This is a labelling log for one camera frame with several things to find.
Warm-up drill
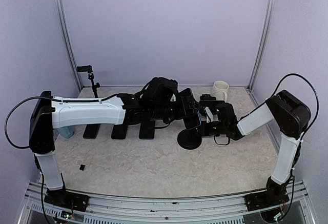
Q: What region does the right aluminium corner post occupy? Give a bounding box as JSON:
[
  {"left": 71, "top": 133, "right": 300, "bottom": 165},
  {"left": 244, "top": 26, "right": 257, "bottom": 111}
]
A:
[{"left": 248, "top": 0, "right": 275, "bottom": 92}]

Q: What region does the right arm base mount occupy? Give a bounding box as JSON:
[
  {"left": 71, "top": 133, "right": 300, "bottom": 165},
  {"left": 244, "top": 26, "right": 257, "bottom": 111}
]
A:
[{"left": 244, "top": 191, "right": 289, "bottom": 211}]

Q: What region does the aluminium front rail frame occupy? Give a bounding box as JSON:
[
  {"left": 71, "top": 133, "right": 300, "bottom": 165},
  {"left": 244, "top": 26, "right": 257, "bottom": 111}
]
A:
[{"left": 15, "top": 182, "right": 317, "bottom": 223}]

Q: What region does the light blue cup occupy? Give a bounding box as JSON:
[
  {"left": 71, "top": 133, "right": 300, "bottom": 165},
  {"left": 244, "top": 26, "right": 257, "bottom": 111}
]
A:
[{"left": 57, "top": 126, "right": 74, "bottom": 139}]

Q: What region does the black phone from tall stand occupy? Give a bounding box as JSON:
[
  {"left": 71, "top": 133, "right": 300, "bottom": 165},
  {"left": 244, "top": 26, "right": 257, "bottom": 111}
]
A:
[{"left": 83, "top": 124, "right": 100, "bottom": 139}]

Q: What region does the black small stand back right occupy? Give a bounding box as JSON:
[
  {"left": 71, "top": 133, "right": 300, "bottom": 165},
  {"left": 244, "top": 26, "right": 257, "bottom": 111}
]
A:
[{"left": 199, "top": 94, "right": 217, "bottom": 107}]

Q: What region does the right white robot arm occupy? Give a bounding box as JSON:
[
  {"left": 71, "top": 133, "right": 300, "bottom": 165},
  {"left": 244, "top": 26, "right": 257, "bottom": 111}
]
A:
[{"left": 196, "top": 90, "right": 315, "bottom": 206}]

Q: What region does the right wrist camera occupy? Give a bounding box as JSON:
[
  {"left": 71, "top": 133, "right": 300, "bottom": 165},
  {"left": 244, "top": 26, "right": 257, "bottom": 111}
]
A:
[{"left": 203, "top": 107, "right": 218, "bottom": 123}]

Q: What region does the white cup back right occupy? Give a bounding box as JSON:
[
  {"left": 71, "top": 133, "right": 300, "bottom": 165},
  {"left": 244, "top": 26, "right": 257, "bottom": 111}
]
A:
[{"left": 211, "top": 80, "right": 229, "bottom": 102}]

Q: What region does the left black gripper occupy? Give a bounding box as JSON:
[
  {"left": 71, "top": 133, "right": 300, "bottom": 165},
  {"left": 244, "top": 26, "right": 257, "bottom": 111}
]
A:
[{"left": 151, "top": 94, "right": 201, "bottom": 124}]

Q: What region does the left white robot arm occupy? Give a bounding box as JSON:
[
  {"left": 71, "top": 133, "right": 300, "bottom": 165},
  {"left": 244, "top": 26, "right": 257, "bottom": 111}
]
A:
[{"left": 25, "top": 77, "right": 201, "bottom": 206}]

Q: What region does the left aluminium corner post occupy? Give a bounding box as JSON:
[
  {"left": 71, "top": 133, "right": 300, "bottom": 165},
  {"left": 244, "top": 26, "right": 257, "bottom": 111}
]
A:
[{"left": 55, "top": 0, "right": 83, "bottom": 91}]

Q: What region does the black tall stand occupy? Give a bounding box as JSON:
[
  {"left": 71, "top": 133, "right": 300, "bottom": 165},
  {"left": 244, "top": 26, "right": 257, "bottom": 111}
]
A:
[
  {"left": 76, "top": 65, "right": 100, "bottom": 98},
  {"left": 177, "top": 129, "right": 202, "bottom": 150}
]

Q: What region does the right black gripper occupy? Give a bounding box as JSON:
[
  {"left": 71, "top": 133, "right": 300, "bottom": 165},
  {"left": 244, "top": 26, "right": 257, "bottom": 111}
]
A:
[{"left": 188, "top": 121, "right": 227, "bottom": 137}]

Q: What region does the aluminium corner post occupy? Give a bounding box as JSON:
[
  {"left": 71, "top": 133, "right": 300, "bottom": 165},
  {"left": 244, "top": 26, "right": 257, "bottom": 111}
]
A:
[
  {"left": 55, "top": 0, "right": 83, "bottom": 91},
  {"left": 248, "top": 0, "right": 275, "bottom": 92}
]

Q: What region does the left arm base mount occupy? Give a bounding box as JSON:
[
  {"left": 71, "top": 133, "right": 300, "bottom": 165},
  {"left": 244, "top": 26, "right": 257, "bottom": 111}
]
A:
[{"left": 44, "top": 192, "right": 89, "bottom": 212}]

